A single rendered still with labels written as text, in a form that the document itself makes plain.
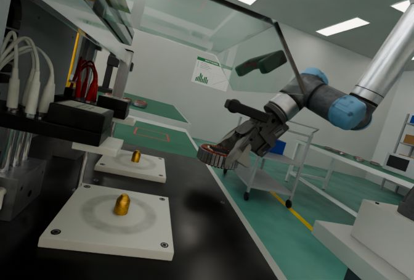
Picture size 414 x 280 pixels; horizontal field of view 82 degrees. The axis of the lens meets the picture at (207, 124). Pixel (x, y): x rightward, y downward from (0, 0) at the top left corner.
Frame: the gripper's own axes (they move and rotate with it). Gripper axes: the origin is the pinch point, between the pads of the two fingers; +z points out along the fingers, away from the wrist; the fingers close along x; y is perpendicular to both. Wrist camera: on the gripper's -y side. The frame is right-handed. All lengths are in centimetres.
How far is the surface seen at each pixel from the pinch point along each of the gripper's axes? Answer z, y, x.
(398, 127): -429, 481, 468
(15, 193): 20.3, -24.5, -27.9
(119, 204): 14.5, -14.4, -25.0
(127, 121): 9.5, -21.7, -3.0
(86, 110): 7.8, -26.5, -27.1
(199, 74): -96, 17, 508
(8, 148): 17.5, -28.9, -26.8
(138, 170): 14.8, -12.2, -5.9
